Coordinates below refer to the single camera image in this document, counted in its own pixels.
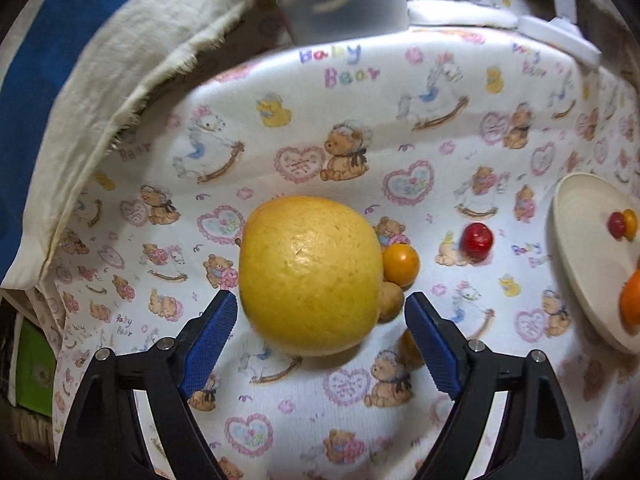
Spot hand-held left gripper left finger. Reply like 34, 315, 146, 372
57, 290, 238, 480

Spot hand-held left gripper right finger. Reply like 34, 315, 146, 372
404, 291, 585, 480

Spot brown longan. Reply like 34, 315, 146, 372
399, 330, 426, 367
377, 281, 405, 324

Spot small orange kumquat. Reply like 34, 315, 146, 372
382, 243, 421, 289

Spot large yellow pomelo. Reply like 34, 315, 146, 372
239, 196, 383, 358

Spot cream plate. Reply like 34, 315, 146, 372
551, 172, 640, 356

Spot orange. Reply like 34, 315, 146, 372
619, 270, 640, 322

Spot green box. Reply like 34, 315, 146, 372
15, 321, 57, 417

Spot bear print tablecloth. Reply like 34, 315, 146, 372
30, 25, 640, 480

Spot striped hanging cloth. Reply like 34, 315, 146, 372
0, 0, 551, 291

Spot white flat device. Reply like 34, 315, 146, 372
407, 0, 523, 30

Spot white desk lamp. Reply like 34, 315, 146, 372
517, 0, 601, 66

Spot translucent plastic container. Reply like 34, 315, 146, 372
265, 0, 408, 46

